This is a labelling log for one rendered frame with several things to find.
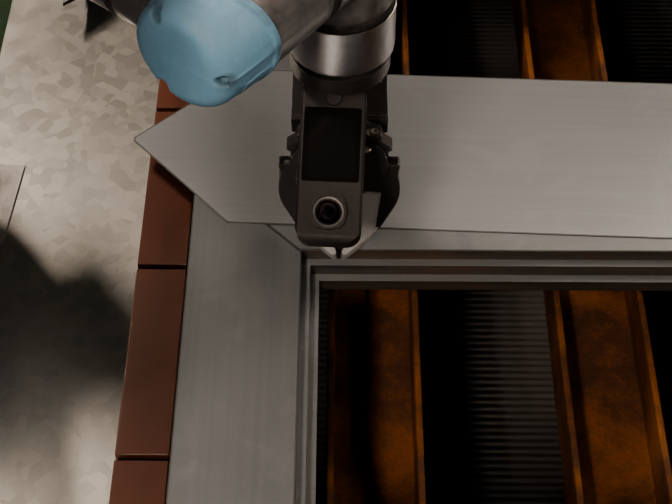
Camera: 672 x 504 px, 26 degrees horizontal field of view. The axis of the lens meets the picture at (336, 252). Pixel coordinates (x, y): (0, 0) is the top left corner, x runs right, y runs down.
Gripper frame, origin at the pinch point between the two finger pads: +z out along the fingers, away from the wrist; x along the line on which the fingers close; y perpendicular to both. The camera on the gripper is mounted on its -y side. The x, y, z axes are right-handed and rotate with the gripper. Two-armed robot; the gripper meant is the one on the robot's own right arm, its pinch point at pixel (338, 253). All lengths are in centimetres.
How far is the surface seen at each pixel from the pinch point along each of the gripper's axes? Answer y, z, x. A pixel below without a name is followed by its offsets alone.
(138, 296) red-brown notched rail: -2.0, 3.1, 16.0
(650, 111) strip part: 16.8, 0.7, -26.9
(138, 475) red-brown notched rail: -18.5, 3.2, 14.4
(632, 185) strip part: 8.1, 0.7, -24.3
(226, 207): 5.4, 0.7, 9.2
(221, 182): 8.1, 0.7, 9.8
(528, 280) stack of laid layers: -0.2, 3.0, -15.3
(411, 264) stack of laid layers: 0.5, 2.0, -5.8
